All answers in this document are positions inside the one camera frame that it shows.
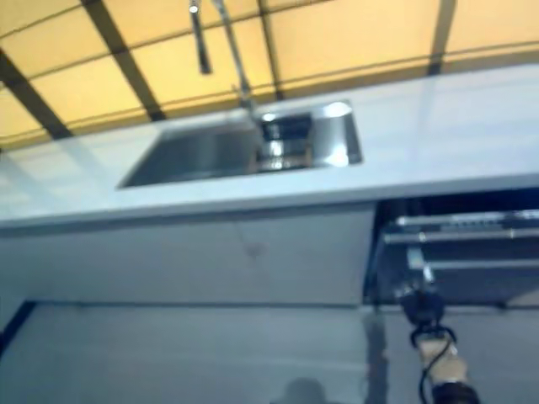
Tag chrome gooseneck faucet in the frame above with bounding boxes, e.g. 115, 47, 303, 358
187, 0, 265, 127

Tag dishwasher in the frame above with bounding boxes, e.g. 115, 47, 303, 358
365, 191, 539, 311

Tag black dish rack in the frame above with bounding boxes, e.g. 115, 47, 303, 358
250, 113, 317, 172

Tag stainless steel sink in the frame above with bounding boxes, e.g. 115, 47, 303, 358
117, 98, 364, 189

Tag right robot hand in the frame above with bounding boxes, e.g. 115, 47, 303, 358
397, 286, 447, 327

